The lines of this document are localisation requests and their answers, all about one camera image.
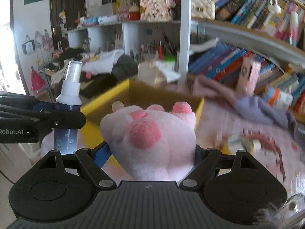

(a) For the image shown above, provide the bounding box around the yellow tape roll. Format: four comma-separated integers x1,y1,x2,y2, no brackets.
227,135,262,154

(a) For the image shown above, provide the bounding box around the pink cartoon desk mat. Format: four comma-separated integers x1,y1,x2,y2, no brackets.
40,97,305,189

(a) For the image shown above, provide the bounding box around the orange white small box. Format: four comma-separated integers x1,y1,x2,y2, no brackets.
263,86,293,111

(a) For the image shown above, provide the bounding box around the white bookshelf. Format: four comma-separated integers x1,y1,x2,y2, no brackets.
68,0,304,74

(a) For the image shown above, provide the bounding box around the pile of clothes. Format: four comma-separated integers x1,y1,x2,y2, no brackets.
44,48,139,99

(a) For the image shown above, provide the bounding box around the spray bottle with white cap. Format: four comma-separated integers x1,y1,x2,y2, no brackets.
54,60,83,155

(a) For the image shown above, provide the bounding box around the pink tall box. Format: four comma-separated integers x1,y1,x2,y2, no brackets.
236,57,261,96

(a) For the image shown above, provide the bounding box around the yellow cardboard box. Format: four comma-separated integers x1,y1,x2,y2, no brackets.
79,79,204,149

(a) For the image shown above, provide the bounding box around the purple pink cloth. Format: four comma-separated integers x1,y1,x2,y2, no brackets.
166,73,305,148

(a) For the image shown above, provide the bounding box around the pink plush paw toy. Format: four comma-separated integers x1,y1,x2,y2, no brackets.
99,101,197,181

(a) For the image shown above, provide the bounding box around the white quilted handbag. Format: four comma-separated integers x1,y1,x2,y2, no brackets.
191,0,216,20

